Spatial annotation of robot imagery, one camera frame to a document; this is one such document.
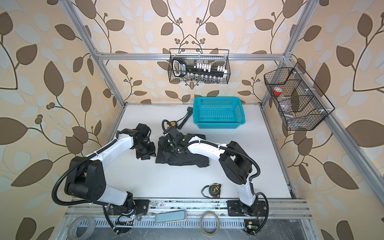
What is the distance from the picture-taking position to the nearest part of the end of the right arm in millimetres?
667

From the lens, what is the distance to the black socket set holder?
84cm

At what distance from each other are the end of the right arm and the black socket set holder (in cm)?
Result: 38
